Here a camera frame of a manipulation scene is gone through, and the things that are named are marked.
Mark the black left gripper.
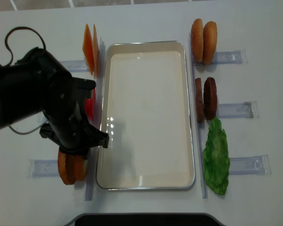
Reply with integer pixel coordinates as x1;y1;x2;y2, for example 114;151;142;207
40;73;108;156

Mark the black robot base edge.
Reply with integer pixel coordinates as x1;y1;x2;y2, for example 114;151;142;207
75;213;221;226

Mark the red tomato slice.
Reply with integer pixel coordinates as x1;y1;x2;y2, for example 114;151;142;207
84;89;96;121

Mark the cheese acrylic holder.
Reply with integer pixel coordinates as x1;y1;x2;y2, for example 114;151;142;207
60;60;89;73

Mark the outer orange cheese slice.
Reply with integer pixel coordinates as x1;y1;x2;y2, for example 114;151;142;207
82;24;94;75

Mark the inner brown meat patty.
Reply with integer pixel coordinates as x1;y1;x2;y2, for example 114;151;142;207
195;78;204;123

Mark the outer dark meat patty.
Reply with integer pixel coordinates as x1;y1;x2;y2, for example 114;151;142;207
203;77;217;120

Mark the green lettuce leaf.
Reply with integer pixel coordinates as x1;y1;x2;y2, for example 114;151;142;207
202;117;230;195

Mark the lettuce acrylic holder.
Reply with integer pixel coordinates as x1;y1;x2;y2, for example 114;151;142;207
229;155;271;175

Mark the remaining bottom bun slice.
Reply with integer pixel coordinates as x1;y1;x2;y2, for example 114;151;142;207
58;150;76;185

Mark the white rectangular metal tray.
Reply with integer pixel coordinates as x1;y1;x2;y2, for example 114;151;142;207
96;41;195;190

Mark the bottom bun acrylic holder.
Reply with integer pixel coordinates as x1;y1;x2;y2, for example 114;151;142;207
28;160;59;178

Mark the bun acrylic holder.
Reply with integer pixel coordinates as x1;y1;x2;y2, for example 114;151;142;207
209;49;248;65
28;160;59;178

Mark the inner top bun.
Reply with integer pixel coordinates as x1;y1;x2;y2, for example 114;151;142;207
191;18;203;63

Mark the outer top bun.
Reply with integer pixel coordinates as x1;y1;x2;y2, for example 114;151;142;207
202;21;217;65

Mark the patty acrylic holder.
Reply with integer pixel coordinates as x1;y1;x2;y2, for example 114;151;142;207
216;101;259;119

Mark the top bun acrylic holder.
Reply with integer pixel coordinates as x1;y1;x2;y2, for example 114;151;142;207
209;49;248;65

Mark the left long acrylic rail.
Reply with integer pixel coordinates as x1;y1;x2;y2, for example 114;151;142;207
85;38;106;201

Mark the long acrylic rail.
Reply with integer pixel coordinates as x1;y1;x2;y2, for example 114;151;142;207
85;38;106;201
188;32;208;199

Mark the right long acrylic rail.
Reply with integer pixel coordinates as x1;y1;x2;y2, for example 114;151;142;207
188;32;208;199

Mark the brown arm cable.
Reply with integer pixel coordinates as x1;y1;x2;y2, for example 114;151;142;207
5;26;47;66

